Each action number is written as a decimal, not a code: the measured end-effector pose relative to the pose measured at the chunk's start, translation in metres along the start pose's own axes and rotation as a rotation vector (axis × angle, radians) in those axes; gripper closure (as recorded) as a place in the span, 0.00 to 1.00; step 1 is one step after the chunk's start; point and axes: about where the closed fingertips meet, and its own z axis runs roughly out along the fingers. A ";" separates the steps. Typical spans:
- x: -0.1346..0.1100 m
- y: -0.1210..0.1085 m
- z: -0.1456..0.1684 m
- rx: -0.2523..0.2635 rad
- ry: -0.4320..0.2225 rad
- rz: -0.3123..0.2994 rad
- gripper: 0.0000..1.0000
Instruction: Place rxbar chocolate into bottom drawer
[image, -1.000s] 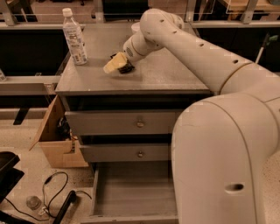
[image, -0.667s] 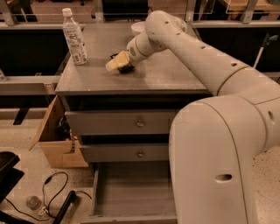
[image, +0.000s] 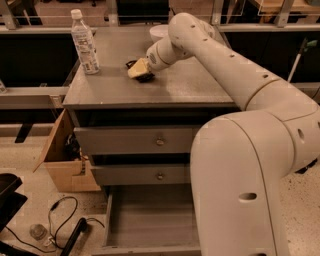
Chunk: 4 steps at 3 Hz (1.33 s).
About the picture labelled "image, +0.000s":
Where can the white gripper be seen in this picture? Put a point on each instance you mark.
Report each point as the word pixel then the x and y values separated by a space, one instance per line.
pixel 152 60

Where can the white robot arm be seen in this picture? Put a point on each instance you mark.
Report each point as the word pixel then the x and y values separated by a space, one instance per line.
pixel 237 160

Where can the grey wooden drawer cabinet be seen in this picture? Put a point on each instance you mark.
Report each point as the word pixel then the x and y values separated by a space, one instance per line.
pixel 184 95

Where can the grey top drawer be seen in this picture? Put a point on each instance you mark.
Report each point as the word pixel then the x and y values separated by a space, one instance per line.
pixel 135 140

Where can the grey middle drawer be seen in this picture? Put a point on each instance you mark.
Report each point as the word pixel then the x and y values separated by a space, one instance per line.
pixel 145 174

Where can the grey open bottom drawer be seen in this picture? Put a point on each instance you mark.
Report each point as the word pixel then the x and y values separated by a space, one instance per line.
pixel 150 220

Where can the white ceramic bowl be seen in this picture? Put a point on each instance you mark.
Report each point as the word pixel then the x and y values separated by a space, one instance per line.
pixel 158 32

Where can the clear plastic water bottle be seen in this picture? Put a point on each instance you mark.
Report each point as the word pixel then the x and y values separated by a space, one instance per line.
pixel 84 43

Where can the brown cardboard box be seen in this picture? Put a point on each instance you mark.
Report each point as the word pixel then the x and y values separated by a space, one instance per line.
pixel 67 173

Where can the white reacher grabber stick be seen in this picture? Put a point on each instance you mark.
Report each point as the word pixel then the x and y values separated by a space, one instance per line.
pixel 306 65

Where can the black equipment base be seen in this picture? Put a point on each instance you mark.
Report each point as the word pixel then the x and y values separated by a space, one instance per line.
pixel 10 200

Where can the clear round floor disc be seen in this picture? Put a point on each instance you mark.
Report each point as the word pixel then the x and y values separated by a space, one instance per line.
pixel 37 231

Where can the black handle on floor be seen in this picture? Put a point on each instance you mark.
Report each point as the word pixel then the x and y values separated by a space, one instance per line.
pixel 80 228

